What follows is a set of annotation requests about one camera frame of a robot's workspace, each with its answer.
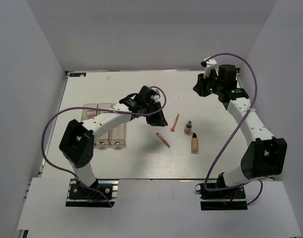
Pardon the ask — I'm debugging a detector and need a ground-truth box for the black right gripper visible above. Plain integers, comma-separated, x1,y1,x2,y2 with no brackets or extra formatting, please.
193,70,222,97

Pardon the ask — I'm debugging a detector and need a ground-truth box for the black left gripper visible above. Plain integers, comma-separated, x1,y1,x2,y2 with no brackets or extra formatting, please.
142,100,168,127

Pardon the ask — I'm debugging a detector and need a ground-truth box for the pink blush palette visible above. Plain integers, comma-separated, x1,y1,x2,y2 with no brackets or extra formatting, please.
86,110,97,119

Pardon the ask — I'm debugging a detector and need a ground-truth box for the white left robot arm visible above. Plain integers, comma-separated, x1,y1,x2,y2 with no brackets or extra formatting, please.
59,86,168,198

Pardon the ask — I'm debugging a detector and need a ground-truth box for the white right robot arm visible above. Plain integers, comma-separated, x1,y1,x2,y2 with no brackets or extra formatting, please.
193,63,287,198

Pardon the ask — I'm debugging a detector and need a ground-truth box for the small foundation bottle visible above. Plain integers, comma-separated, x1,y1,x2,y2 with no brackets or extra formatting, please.
184,121,192,134

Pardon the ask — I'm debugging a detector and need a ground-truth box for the tall foundation bottle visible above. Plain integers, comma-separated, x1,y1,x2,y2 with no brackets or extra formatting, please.
191,133,199,154

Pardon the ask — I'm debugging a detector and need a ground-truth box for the right clear organizer bin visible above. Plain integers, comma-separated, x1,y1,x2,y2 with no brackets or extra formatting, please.
108,114,126,146

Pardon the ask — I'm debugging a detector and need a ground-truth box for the clear organizer bin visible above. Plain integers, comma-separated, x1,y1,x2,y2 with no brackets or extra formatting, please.
108,114,126,146
95,103,112,147
81,104,98,121

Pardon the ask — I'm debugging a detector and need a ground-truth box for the middle clear organizer bin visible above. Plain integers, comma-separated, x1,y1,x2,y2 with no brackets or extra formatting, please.
95,103,112,147

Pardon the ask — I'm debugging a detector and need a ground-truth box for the left clear organizer bin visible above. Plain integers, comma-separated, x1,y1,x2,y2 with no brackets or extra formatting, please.
81,104,98,121

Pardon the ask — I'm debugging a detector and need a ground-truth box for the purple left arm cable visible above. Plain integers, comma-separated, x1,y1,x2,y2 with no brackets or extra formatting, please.
41,86,167,208

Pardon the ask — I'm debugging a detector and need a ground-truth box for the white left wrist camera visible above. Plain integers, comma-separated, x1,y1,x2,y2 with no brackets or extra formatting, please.
151,93,160,101

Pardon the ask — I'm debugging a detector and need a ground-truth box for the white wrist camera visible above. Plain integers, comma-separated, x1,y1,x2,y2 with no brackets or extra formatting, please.
151,93,160,101
201,57,218,78

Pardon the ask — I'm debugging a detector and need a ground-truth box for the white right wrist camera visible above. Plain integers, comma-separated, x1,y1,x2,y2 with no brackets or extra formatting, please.
201,57,218,78

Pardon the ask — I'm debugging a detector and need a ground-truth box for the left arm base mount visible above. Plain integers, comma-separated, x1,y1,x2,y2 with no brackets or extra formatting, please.
65,179,119,208

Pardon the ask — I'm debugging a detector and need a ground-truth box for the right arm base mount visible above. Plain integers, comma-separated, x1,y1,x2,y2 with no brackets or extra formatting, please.
195,183,248,211

